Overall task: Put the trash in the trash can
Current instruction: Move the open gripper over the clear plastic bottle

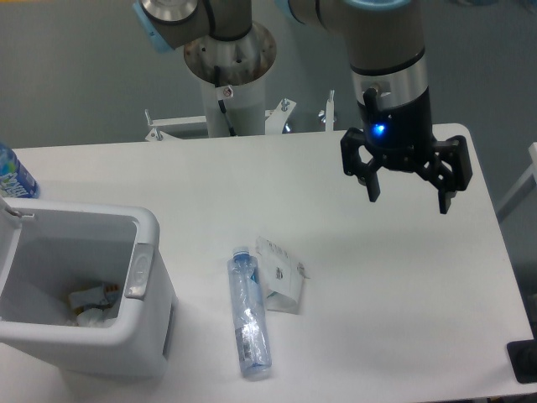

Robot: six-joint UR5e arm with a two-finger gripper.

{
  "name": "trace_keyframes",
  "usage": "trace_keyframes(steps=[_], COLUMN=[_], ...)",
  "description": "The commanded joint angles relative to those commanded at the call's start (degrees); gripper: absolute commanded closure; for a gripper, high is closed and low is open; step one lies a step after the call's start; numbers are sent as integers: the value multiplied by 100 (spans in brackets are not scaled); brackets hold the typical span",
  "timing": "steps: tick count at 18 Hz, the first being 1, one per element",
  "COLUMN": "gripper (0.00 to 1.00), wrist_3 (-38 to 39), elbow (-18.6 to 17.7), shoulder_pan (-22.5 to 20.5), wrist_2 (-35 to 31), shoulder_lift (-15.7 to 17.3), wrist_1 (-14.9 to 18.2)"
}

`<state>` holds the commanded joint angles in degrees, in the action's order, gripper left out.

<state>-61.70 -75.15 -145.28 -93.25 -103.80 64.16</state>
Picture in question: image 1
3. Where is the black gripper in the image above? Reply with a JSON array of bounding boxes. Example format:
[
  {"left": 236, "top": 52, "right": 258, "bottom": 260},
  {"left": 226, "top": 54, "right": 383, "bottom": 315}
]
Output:
[{"left": 340, "top": 88, "right": 472, "bottom": 214}]

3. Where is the white paper wrapper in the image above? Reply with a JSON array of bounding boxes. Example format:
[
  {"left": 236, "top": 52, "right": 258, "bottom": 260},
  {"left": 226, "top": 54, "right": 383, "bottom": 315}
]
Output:
[{"left": 256, "top": 237, "right": 308, "bottom": 315}]

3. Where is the crushed clear plastic bottle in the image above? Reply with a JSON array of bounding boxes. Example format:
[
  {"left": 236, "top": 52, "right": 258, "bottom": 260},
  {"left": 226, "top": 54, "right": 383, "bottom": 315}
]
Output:
[{"left": 227, "top": 246, "right": 272, "bottom": 380}]

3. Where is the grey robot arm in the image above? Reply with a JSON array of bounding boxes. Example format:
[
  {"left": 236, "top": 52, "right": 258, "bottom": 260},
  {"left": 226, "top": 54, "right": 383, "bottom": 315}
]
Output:
[{"left": 133, "top": 1, "right": 472, "bottom": 213}]

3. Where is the white trash can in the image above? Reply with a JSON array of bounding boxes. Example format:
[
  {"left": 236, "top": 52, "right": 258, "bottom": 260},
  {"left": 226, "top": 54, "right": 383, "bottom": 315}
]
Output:
[{"left": 1, "top": 198, "right": 178, "bottom": 377}]

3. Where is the trash inside bin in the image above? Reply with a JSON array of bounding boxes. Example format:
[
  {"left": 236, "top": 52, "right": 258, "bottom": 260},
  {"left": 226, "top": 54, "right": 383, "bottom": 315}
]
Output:
[{"left": 68, "top": 283, "right": 121, "bottom": 328}]

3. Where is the black clamp at table edge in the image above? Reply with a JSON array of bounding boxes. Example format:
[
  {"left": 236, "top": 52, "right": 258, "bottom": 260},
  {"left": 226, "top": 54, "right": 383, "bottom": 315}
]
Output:
[{"left": 507, "top": 339, "right": 536, "bottom": 384}]

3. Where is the blue labelled water bottle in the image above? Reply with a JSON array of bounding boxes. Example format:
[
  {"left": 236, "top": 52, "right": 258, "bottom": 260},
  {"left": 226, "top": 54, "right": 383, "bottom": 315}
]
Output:
[{"left": 1, "top": 144, "right": 39, "bottom": 198}]

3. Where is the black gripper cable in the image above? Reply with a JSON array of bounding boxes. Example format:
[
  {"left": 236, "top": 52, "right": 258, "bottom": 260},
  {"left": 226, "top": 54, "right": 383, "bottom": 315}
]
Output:
[{"left": 362, "top": 86, "right": 380, "bottom": 123}]

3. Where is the white bracket right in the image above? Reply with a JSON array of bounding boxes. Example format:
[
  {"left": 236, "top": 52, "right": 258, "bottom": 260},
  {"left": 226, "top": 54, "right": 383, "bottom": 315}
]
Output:
[{"left": 318, "top": 89, "right": 336, "bottom": 132}]

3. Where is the white bracket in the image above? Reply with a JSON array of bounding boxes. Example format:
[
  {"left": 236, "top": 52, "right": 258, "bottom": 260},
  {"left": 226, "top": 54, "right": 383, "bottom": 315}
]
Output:
[
  {"left": 144, "top": 109, "right": 208, "bottom": 142},
  {"left": 318, "top": 89, "right": 336, "bottom": 132},
  {"left": 265, "top": 98, "right": 297, "bottom": 135}
]

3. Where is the white metal frame right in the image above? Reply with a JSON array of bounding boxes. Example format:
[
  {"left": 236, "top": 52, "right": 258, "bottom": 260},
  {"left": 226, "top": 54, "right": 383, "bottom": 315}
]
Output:
[{"left": 496, "top": 142, "right": 536, "bottom": 223}]

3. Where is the white bracket middle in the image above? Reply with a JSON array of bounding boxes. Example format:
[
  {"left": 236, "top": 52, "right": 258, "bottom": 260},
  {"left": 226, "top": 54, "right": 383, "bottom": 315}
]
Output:
[{"left": 265, "top": 98, "right": 297, "bottom": 135}]

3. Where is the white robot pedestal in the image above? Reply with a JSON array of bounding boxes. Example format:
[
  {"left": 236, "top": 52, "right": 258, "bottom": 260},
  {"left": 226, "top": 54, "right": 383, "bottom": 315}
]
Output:
[{"left": 184, "top": 22, "right": 277, "bottom": 138}]

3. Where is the black pedestal cable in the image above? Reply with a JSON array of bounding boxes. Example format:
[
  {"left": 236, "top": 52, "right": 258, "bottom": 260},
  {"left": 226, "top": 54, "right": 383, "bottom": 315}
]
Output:
[{"left": 213, "top": 65, "right": 237, "bottom": 138}]

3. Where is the white bracket left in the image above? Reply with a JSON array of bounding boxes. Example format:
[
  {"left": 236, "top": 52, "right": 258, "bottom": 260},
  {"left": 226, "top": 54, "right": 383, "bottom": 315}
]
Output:
[{"left": 144, "top": 109, "right": 208, "bottom": 142}]

